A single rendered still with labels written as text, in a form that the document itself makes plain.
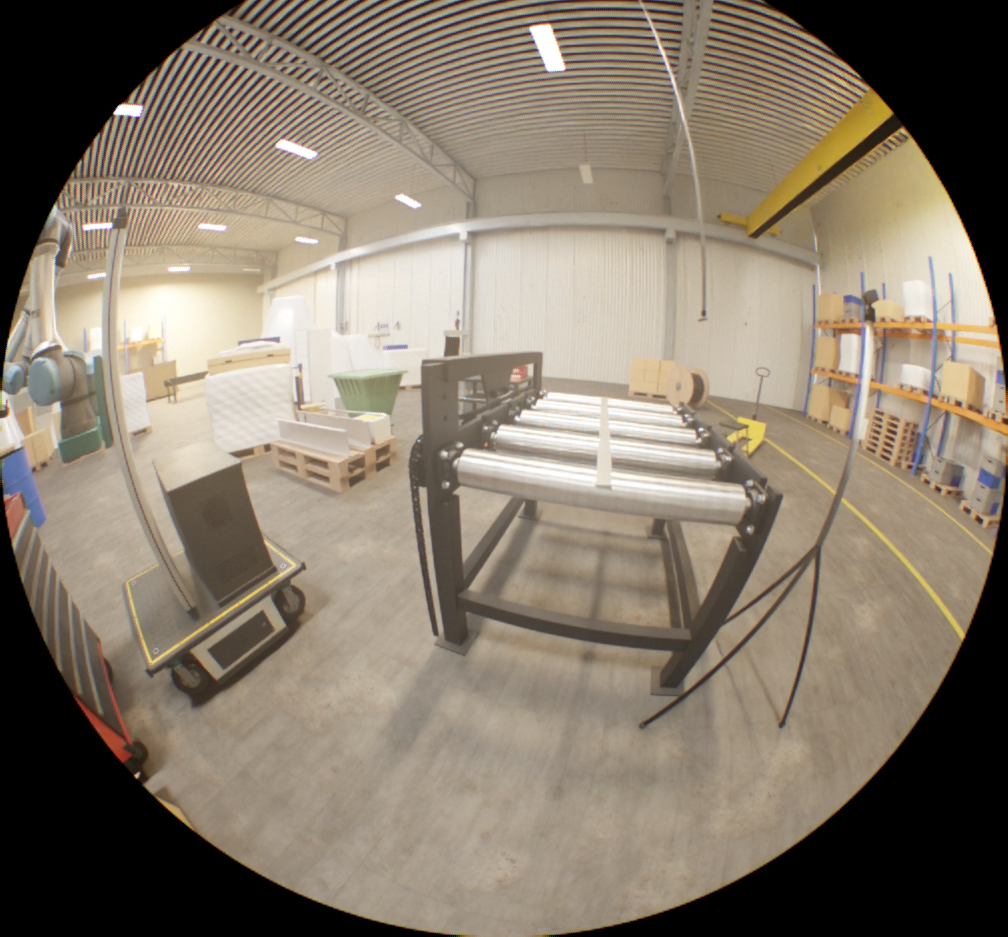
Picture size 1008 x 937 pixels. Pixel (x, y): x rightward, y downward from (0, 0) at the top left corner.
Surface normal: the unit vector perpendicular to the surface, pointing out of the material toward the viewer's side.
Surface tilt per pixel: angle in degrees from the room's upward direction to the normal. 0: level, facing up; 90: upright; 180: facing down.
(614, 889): 0
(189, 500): 90
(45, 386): 98
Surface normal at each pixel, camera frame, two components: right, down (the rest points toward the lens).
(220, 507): 0.93, 0.13
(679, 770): 0.03, -0.96
